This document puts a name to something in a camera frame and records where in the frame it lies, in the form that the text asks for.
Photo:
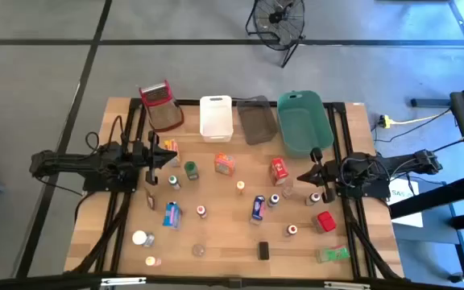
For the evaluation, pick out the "white paper sheet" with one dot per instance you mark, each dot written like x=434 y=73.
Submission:
x=407 y=209

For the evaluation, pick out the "yellow Corn Pops box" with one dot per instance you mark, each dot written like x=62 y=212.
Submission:
x=172 y=152

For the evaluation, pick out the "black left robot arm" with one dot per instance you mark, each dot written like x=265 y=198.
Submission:
x=75 y=161

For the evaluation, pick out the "silver metal bracket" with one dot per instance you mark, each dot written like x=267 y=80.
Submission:
x=123 y=281
x=346 y=285

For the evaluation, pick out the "small orange-lid jar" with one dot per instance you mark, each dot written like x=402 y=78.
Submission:
x=152 y=261

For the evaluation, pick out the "orange Mini Wheats box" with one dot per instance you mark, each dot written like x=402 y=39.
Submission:
x=224 y=164

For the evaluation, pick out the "green-lid spice jar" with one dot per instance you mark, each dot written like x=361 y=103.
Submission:
x=191 y=170

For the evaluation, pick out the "pink-capped food colouring bottle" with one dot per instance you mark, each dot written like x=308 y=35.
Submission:
x=201 y=211

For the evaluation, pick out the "green-capped food colouring bottle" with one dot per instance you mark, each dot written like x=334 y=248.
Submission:
x=174 y=182

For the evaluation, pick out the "red-lid spice jar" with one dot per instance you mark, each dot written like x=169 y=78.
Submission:
x=325 y=221

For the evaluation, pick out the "green snack packet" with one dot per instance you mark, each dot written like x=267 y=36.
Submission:
x=332 y=254

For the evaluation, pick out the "green plastic bin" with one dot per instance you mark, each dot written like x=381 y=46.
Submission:
x=302 y=123

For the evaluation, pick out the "dark pepper tin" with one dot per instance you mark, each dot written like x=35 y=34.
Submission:
x=263 y=250

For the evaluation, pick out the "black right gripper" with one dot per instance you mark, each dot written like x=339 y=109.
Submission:
x=332 y=175

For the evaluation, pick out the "red cereal box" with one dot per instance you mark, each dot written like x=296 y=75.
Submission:
x=279 y=171

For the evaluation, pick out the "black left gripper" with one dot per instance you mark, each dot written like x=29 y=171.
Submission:
x=143 y=157

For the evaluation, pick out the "yellow power plug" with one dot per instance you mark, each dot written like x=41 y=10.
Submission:
x=384 y=121

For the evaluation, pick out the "white-lid seasoning jar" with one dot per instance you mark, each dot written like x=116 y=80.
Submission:
x=140 y=238

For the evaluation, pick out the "Mini Wheats cereal box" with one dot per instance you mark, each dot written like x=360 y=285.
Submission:
x=150 y=199

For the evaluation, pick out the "purple-capped food colouring bottle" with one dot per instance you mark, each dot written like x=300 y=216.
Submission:
x=313 y=198

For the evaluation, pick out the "small clear glass jar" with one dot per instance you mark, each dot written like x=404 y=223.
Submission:
x=198 y=250

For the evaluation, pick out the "blue Rice Krispies box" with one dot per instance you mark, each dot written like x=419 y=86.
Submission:
x=172 y=215

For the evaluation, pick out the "black floor fan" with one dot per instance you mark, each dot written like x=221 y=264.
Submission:
x=277 y=18

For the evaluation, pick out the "white plastic bin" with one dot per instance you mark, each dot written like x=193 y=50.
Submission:
x=216 y=118

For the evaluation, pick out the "blue Frosted Flakes box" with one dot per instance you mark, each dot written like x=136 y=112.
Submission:
x=258 y=209

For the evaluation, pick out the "yellow food colouring bottle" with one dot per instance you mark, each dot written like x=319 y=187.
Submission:
x=240 y=187

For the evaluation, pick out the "black aluminium table frame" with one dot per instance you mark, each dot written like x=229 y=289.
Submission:
x=342 y=121

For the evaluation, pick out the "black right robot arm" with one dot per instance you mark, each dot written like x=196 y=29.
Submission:
x=397 y=163

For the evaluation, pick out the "red-capped food colouring bottle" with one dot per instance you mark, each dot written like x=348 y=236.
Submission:
x=291 y=230

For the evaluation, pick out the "grey translucent plastic bin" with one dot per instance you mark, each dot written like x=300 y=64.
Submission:
x=257 y=121

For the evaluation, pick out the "red metal box grater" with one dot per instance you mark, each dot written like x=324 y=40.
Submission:
x=162 y=110

